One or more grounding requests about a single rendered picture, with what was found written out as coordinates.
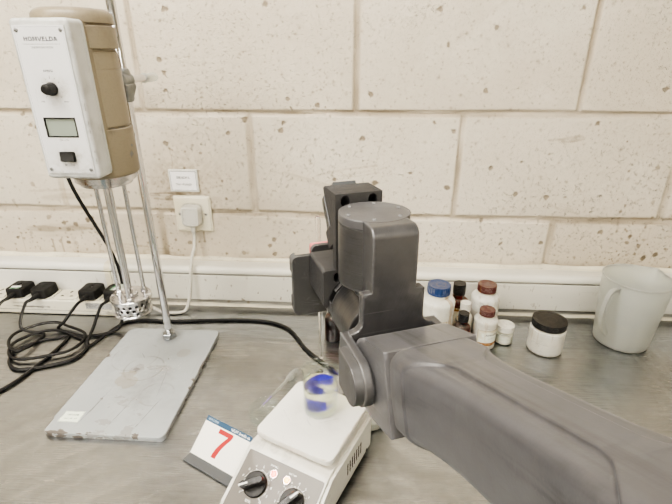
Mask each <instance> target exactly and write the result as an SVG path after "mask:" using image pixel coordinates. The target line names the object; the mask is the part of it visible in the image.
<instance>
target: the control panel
mask: <svg viewBox="0 0 672 504"><path fill-rule="evenodd" d="M253 471H261V472H262V473H264V474H265V476H266V478H267V487H266V489H265V491H264V493H263V494H262V495H261V496H259V497H257V498H250V497H248V496H247V495H246V494H245V493H244V490H243V489H242V488H240V487H239V486H238V484H239V482H240V481H242V480H245V478H246V476H247V475H248V474H249V473H251V472H253ZM272 471H276V472H277V475H276V477H274V478H273V477H272V476H271V472H272ZM285 477H289V478H290V481H289V483H288V484H285V483H284V478H285ZM324 484H325V483H324V482H322V481H320V480H318V479H316V478H314V477H311V476H309V475H307V474H305V473H303V472H301V471H299V470H296V469H294V468H292V467H290V466H288V465H286V464H283V463H281V462H279V461H277V460H275V459H273V458H270V457H268V456H266V455H264V454H262V453H260V452H258V451H255V450H253V449H250V451H249V452H248V454H247V456H246V458H245V460H244V462H243V464H242V466H241V468H240V470H239V472H238V474H237V476H236V478H235V480H234V482H233V484H232V486H231V488H230V490H229V492H228V494H227V496H226V498H225V500H224V502H223V504H277V503H278V502H279V500H280V497H281V495H282V494H283V492H284V491H286V490H287V489H290V488H295V489H298V490H299V491H300V492H301V493H302V495H303V497H304V504H317V502H318V500H319V497H320V495H321V492H322V490H323V487H324Z"/></svg>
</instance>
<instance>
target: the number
mask: <svg viewBox="0 0 672 504"><path fill-rule="evenodd" d="M248 444H249V441H247V440H245V439H243V438H241V437H239V436H237V435H235V434H233V433H231V432H229V431H227V430H225V429H223V428H221V427H219V426H217V425H216V424H214V423H212V422H210V421H208V420H207V422H206V424H205V426H204V428H203V430H202V432H201V434H200V436H199V438H198V440H197V442H196V444H195V446H194V448H193V449H194V450H196V451H198V452H200V453H201V454H203V455H205V456H207V457H208V458H210V459H212V460H214V461H215V462H217V463H219V464H221V465H223V466H224V467H226V468H228V469H230V470H231V471H233V472H236V470H237V468H238V466H239V463H240V461H241V459H242V457H243V455H244V452H245V450H246V448H247V446H248Z"/></svg>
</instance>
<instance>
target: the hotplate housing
mask: <svg viewBox="0 0 672 504"><path fill-rule="evenodd" d="M370 439H371V417H370V415H369V414H367V413H365V415H364V416H363V418H362V419H361V421H360V423H359V424H358V426H357V427H356V429H355V430H354V432H353V434H352V435H351V437H350V438H349V440H348V441H347V443H346V445H345V446H344V448H343V449H342V451H341V452H340V454H339V456H338V457H337V459H336V460H335V462H334V463H333V464H331V465H329V466H324V465H321V464H319V463H317V462H315V461H313V460H310V459H308V458H306V457H304V456H301V455H299V454H297V453H295V452H292V451H290V450H288V449H286V448H283V447H281V446H279V445H277V444H274V443H272V442H270V441H268V440H265V439H263V438H261V437H260V436H259V435H257V436H256V437H255V438H254V439H253V440H252V441H251V443H250V444H249V446H248V448H247V450H246V452H245V454H244V456H243V458H242V460H241V462H240V464H239V466H238V468H237V470H236V472H235V474H234V476H233V478H232V480H231V482H230V484H229V486H228V488H227V490H226V492H225V494H224V496H223V497H222V499H221V501H220V504H223V502H224V500H225V498H226V496H227V494H228V492H229V490H230V488H231V486H232V484H233V482H234V480H235V478H236V476H237V474H238V472H239V470H240V468H241V466H242V464H243V462H244V460H245V458H246V456H247V454H248V452H249V451H250V449H253V450H255V451H258V452H260V453H262V454H264V455H266V456H268V457H270V458H273V459H275V460H277V461H279V462H281V463H283V464H286V465H288V466H290V467H292V468H294V469H296V470H299V471H301V472H303V473H305V474H307V475H309V476H311V477H314V478H316V479H318V480H320V481H322V482H324V483H325V484H324V487H323V490H322V492H321V495H320V497H319V500H318V502H317V504H336V503H337V501H338V499H339V498H340V496H341V494H342V493H343V491H344V489H345V487H346V486H347V484H348V482H349V480H350V479H351V477H352V475H353V473H354V472H355V470H356V468H357V466H358V465H359V463H360V461H361V459H362V458H363V456H364V454H365V452H366V451H367V449H368V447H369V445H370Z"/></svg>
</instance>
